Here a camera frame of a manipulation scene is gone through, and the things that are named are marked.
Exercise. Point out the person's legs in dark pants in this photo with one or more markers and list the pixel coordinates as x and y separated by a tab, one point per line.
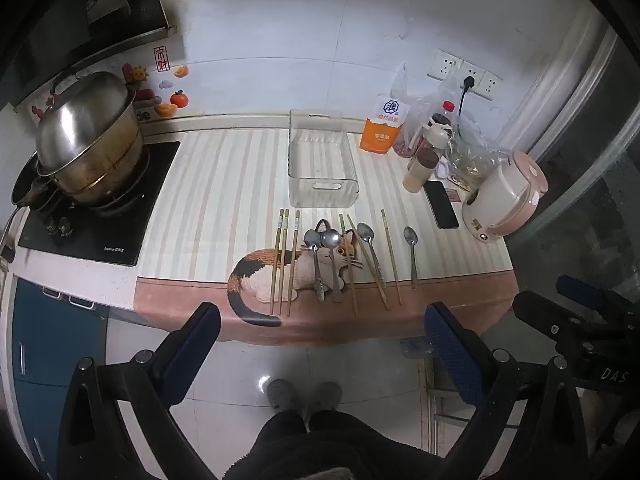
310	445

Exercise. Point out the steel steamer pot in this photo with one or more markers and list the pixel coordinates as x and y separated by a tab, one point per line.
107	175

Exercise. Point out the orange white milk carton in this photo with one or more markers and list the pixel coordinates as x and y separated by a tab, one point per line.
382	130

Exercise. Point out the grey slipper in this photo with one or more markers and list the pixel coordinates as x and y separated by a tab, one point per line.
281	393
325	395

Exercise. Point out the clear plastic basket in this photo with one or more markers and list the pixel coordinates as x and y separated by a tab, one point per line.
325	187

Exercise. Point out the black gas stove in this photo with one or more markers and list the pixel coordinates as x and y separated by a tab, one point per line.
110	232

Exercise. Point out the steel spoon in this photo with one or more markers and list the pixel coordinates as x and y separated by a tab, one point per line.
312	239
365	232
410	236
330	238

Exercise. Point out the person's right hand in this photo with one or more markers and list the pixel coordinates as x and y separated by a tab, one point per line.
607	417

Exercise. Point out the white wall socket panel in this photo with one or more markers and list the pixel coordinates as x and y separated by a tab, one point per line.
447	64

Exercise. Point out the glass sliding door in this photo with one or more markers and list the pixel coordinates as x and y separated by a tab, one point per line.
590	200

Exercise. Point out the blue kitchen cabinet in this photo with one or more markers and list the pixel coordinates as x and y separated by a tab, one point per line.
45	340

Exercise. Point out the pink and cream electric kettle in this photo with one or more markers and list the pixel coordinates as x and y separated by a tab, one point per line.
500	195

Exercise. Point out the red-labelled glass jar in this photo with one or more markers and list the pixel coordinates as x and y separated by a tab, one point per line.
448	107

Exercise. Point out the small brown packet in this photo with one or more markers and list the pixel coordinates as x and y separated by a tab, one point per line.
455	196

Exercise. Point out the beige jar with brown lid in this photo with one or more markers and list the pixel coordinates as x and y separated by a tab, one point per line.
420	172

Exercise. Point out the clear plastic bag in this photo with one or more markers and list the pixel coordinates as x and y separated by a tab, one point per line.
415	110

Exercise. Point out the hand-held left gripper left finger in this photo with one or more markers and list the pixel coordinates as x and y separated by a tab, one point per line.
197	345

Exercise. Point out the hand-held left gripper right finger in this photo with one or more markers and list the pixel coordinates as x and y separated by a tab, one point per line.
450	355

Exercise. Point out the black frying pan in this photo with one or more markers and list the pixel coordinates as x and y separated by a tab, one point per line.
25	185

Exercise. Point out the steel pot lid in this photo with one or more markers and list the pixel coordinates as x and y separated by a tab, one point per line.
85	115

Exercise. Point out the cat print table mat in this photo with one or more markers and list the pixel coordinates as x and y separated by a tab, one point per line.
225	185

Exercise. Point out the black smartphone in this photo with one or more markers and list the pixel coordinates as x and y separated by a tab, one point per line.
441	205

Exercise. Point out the black range hood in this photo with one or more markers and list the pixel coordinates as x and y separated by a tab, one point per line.
75	10

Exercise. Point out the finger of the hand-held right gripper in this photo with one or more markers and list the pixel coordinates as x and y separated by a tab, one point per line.
575	286
542	312

